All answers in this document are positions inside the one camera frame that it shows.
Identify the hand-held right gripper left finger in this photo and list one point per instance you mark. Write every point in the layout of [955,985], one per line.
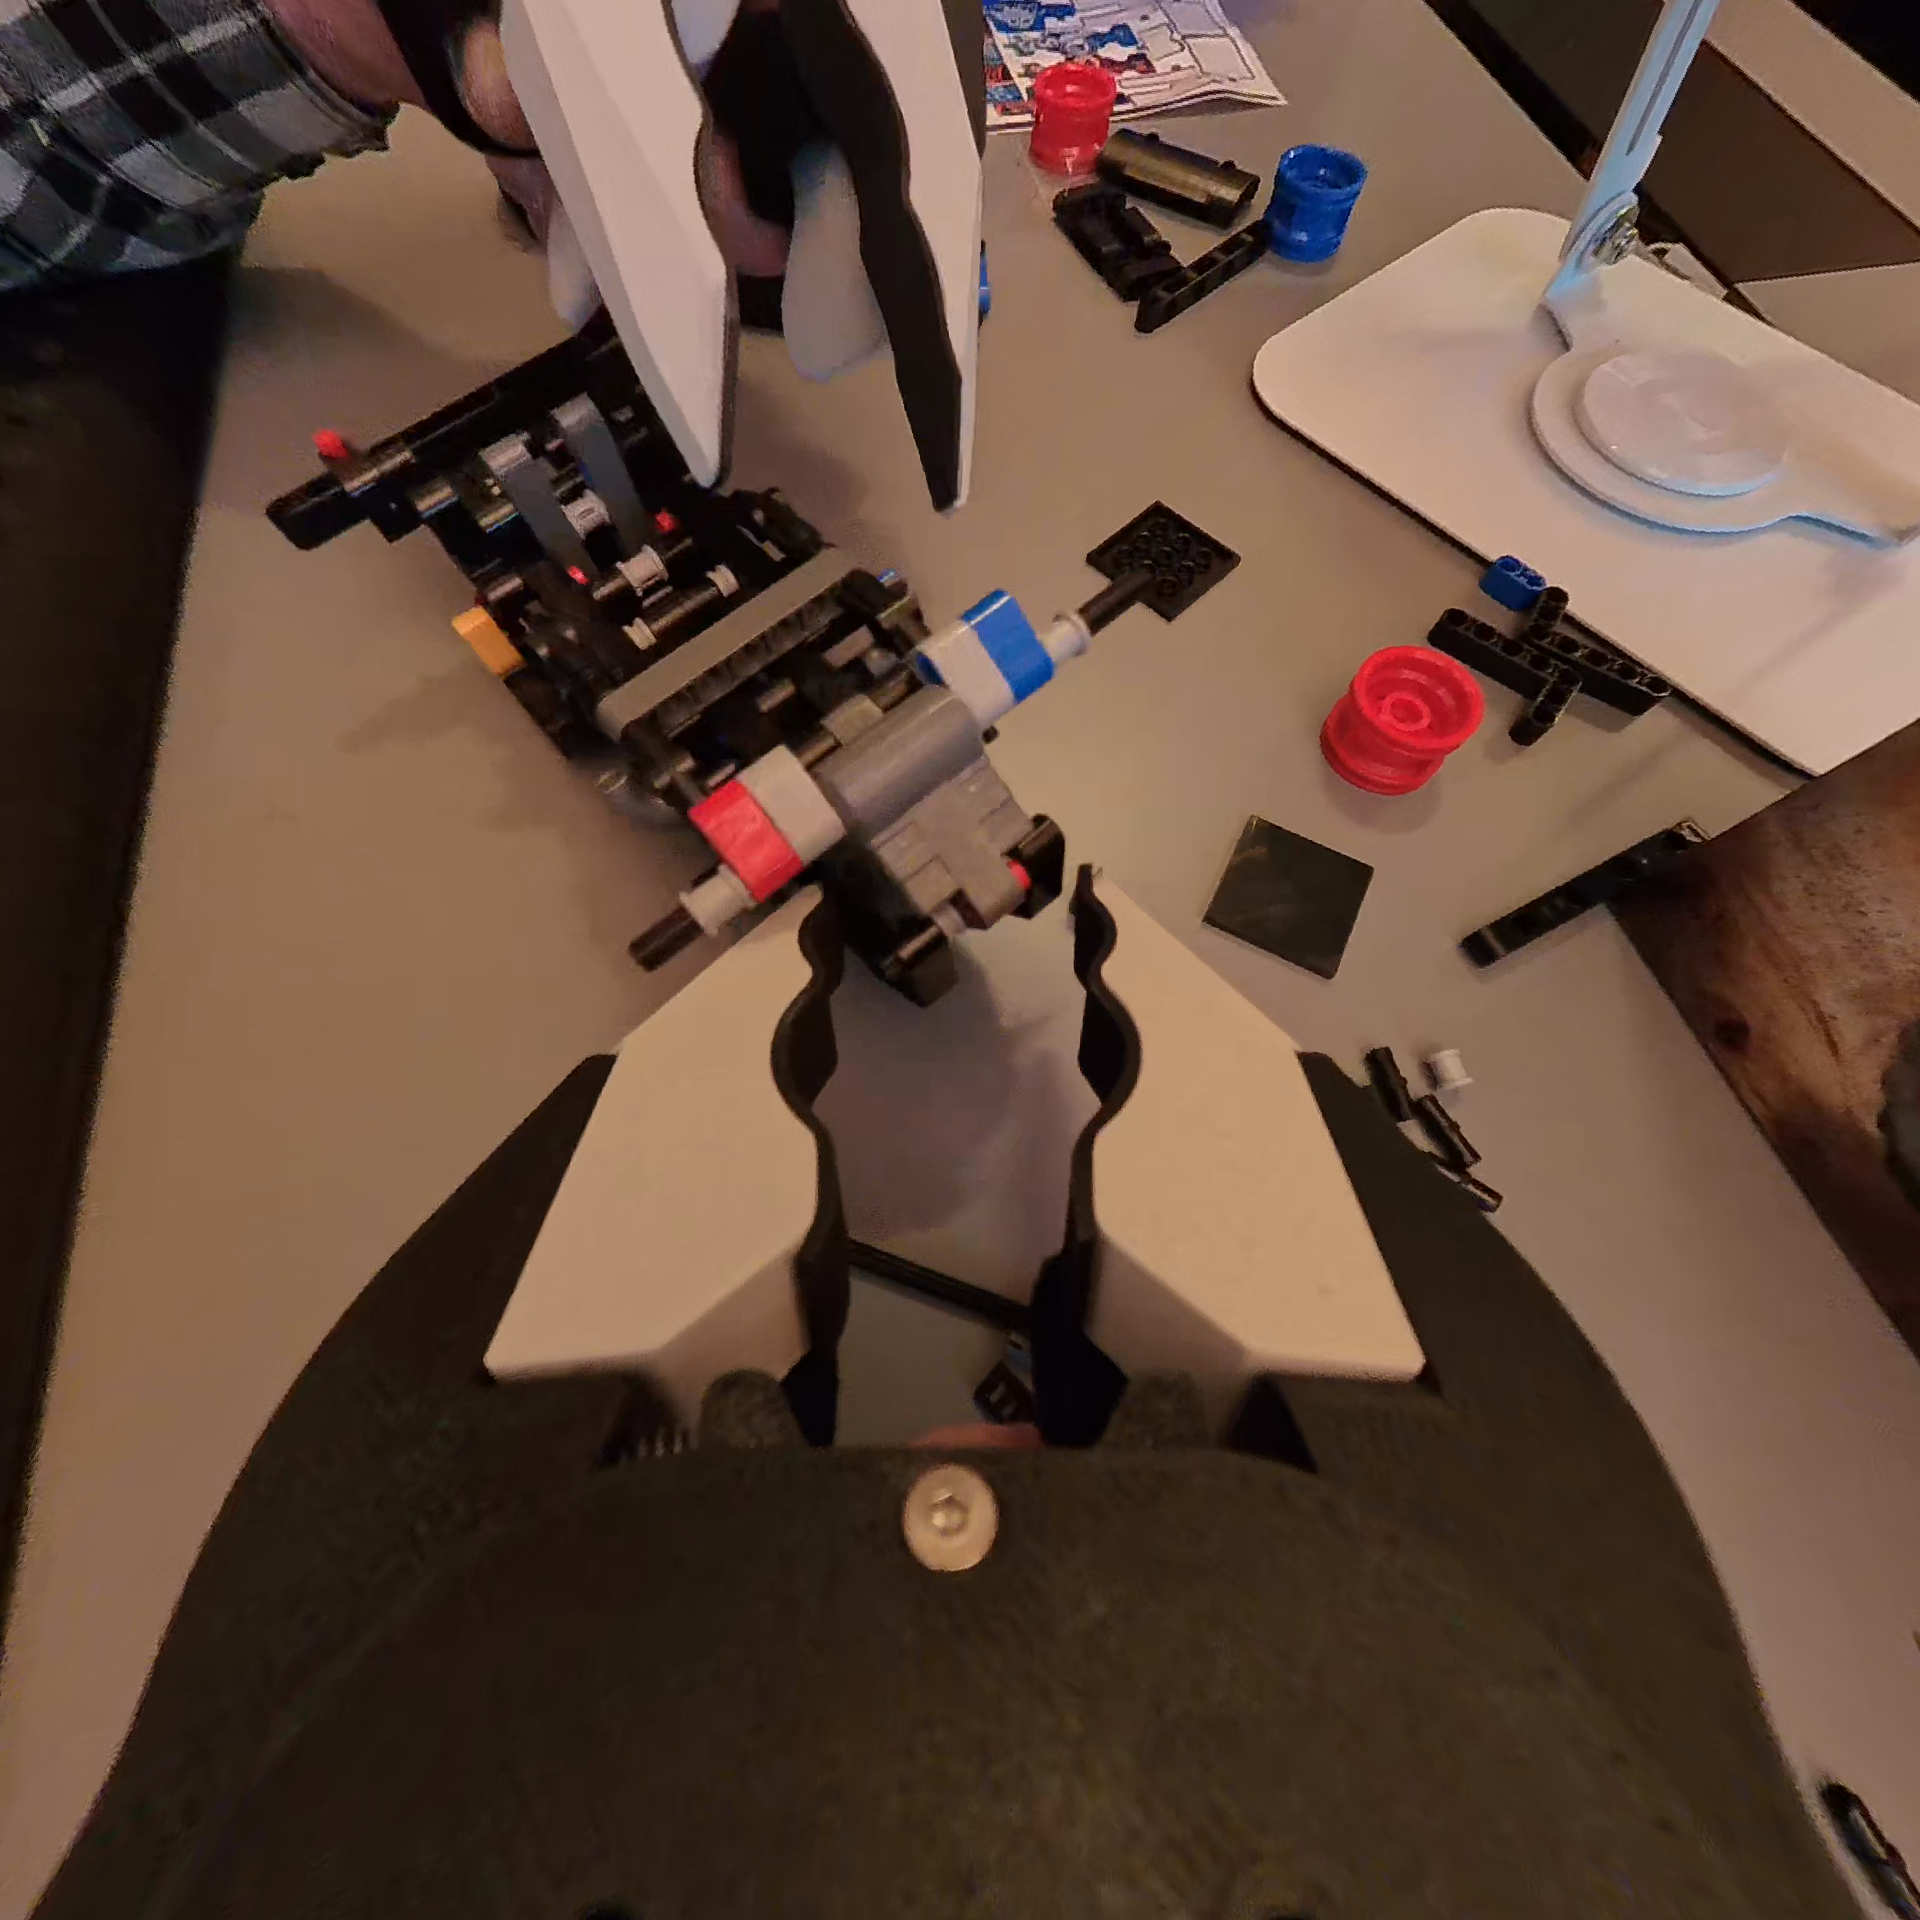
[661,1200]

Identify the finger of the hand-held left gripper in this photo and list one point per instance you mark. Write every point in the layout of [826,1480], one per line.
[955,89]
[629,181]

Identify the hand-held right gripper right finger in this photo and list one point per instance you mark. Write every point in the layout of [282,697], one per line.
[1244,1213]

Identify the toy brick truck model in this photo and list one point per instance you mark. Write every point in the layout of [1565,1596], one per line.
[901,749]

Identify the person's left forearm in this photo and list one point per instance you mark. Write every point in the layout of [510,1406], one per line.
[119,118]

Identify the grey desk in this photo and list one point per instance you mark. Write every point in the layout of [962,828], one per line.
[375,931]

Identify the person's left hand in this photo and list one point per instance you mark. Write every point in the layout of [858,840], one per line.
[347,44]

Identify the red toy wheel hub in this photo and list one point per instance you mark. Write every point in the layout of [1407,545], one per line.
[1402,721]
[1072,117]

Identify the bunch of small black pins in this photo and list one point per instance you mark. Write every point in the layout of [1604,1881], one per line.
[1447,1131]

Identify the colourful sticker sheet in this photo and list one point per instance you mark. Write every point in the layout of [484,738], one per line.
[1186,52]

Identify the small white bushing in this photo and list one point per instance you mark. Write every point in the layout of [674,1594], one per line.
[1447,1068]

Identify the long black axle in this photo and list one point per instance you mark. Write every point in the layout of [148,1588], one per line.
[932,1277]

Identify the black smooth square tile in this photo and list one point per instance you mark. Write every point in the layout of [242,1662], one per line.
[1288,896]

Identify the blue toy wheel hub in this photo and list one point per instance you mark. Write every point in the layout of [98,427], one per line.
[1315,200]

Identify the black holed square plate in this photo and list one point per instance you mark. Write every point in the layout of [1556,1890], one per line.
[1162,558]

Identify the white book stand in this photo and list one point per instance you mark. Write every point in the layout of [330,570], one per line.
[1426,388]

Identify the small blue connector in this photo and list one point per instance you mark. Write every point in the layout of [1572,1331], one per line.
[1512,580]

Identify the black perforated panel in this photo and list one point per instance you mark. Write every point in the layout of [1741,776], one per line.
[76,749]

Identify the black frame brick piece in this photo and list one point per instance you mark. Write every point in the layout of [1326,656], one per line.
[1109,240]

